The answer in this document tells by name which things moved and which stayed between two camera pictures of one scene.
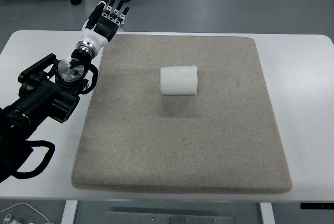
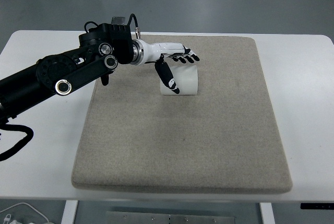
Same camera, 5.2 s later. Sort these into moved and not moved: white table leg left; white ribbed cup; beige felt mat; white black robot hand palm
Moved: white black robot hand palm
Not moved: white ribbed cup; beige felt mat; white table leg left
